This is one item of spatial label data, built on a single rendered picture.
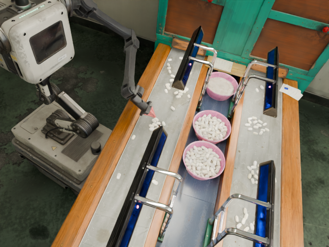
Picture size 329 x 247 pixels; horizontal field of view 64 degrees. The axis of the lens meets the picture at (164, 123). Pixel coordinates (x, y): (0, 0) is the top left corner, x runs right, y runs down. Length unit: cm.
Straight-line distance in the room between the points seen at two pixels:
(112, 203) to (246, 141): 96
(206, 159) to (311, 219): 133
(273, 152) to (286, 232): 52
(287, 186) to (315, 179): 120
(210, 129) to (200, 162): 27
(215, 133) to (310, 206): 130
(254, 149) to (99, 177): 101
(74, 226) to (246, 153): 111
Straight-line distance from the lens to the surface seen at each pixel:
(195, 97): 196
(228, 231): 115
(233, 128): 187
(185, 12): 222
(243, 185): 169
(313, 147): 319
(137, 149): 166
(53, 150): 204
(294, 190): 180
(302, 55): 236
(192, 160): 167
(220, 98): 209
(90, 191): 152
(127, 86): 161
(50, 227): 232
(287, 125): 208
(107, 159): 160
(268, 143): 193
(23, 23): 136
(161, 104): 190
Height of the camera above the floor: 215
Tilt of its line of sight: 52 degrees down
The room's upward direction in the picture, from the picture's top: 11 degrees clockwise
